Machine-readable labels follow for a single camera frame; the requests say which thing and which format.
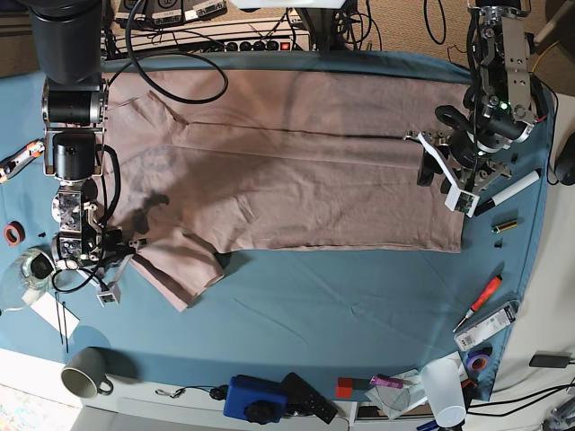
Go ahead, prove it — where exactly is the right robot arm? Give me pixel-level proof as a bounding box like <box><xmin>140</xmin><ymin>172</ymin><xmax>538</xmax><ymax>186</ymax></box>
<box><xmin>24</xmin><ymin>1</ymin><xmax>136</xmax><ymax>286</ymax></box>

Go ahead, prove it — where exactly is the clear tape roll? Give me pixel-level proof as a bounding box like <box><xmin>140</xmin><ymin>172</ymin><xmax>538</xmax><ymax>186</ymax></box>
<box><xmin>1</xmin><ymin>247</ymin><xmax>55</xmax><ymax>314</ymax></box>

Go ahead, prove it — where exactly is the purple tape roll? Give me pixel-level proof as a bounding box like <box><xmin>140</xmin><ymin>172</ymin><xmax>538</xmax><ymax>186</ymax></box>
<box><xmin>465</xmin><ymin>349</ymin><xmax>491</xmax><ymax>373</ymax></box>

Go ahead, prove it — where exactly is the purple marker pen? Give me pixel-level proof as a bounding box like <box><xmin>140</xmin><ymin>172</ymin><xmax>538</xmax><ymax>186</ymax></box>
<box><xmin>369</xmin><ymin>374</ymin><xmax>409</xmax><ymax>389</ymax></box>

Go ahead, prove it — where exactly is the red tape roll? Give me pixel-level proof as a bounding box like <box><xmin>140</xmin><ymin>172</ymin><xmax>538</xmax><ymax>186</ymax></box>
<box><xmin>3</xmin><ymin>221</ymin><xmax>25</xmax><ymax>247</ymax></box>

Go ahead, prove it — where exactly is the white paper card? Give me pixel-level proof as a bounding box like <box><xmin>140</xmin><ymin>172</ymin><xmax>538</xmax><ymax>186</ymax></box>
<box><xmin>31</xmin><ymin>293</ymin><xmax>80</xmax><ymax>338</ymax></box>

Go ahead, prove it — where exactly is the orange screwdriver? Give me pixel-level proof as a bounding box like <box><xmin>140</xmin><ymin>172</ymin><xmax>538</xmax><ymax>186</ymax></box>
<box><xmin>452</xmin><ymin>275</ymin><xmax>502</xmax><ymax>333</ymax></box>

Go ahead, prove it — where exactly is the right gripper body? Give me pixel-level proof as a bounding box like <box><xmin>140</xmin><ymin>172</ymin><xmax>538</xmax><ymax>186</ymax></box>
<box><xmin>89</xmin><ymin>227</ymin><xmax>148</xmax><ymax>281</ymax></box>

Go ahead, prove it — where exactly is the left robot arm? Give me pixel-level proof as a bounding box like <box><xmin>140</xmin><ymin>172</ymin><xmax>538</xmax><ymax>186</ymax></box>
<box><xmin>425</xmin><ymin>1</ymin><xmax>547</xmax><ymax>191</ymax></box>

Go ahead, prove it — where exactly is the clear plastic package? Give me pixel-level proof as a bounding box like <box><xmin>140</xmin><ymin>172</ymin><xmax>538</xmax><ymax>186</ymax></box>
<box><xmin>454</xmin><ymin>299</ymin><xmax>520</xmax><ymax>352</ymax></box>

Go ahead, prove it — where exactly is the pinkish-brown T-shirt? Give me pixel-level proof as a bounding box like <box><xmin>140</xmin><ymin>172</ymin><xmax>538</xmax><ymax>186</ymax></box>
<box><xmin>105</xmin><ymin>70</ymin><xmax>465</xmax><ymax>311</ymax></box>

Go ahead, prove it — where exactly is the black power adapter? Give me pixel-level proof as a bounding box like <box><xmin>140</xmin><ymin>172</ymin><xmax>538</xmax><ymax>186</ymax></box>
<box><xmin>529</xmin><ymin>354</ymin><xmax>574</xmax><ymax>369</ymax></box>

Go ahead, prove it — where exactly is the red black block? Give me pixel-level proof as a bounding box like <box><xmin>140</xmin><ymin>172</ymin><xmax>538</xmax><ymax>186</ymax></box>
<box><xmin>335</xmin><ymin>377</ymin><xmax>371</xmax><ymax>399</ymax></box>

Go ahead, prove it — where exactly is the blue box device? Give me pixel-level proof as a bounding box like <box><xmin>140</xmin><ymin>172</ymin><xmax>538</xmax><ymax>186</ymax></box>
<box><xmin>223</xmin><ymin>375</ymin><xmax>288</xmax><ymax>425</ymax></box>

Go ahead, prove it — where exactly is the black remote control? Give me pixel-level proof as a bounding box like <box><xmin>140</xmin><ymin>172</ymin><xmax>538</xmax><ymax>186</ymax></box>
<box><xmin>280</xmin><ymin>373</ymin><xmax>338</xmax><ymax>425</ymax></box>

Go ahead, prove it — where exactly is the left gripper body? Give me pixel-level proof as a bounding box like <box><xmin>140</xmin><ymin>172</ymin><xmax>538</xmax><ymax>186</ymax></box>
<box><xmin>422</xmin><ymin>130</ymin><xmax>511</xmax><ymax>193</ymax></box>

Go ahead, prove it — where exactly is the white plastic cup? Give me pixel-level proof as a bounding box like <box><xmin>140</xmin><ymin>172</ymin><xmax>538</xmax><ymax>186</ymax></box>
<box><xmin>420</xmin><ymin>358</ymin><xmax>466</xmax><ymax>428</ymax></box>

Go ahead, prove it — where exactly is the orange white utility knife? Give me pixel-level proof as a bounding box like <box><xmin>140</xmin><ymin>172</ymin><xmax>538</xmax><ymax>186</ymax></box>
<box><xmin>1</xmin><ymin>138</ymin><xmax>45</xmax><ymax>183</ymax></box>

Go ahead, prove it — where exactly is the blue table cloth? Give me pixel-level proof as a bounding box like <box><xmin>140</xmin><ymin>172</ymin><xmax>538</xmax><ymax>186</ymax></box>
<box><xmin>1</xmin><ymin>51</ymin><xmax>553</xmax><ymax>397</ymax></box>

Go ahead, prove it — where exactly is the white power strip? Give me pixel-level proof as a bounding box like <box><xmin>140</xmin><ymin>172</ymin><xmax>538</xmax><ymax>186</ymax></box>
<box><xmin>131</xmin><ymin>16</ymin><xmax>311</xmax><ymax>52</ymax></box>

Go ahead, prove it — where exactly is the white black marker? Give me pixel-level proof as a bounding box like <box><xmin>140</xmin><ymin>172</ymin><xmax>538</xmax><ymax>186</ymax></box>
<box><xmin>473</xmin><ymin>169</ymin><xmax>542</xmax><ymax>216</ymax></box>

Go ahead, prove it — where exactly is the black cable tie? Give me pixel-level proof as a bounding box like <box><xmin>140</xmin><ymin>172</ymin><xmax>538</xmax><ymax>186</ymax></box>
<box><xmin>55</xmin><ymin>292</ymin><xmax>69</xmax><ymax>353</ymax></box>

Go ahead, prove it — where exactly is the black computer mouse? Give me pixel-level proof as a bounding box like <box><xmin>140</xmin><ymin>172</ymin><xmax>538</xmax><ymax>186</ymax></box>
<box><xmin>553</xmin><ymin>133</ymin><xmax>575</xmax><ymax>186</ymax></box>

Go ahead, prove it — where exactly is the grey ceramic mug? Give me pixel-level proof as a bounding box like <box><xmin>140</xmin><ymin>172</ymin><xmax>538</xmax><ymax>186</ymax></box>
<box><xmin>60</xmin><ymin>347</ymin><xmax>114</xmax><ymax>399</ymax></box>

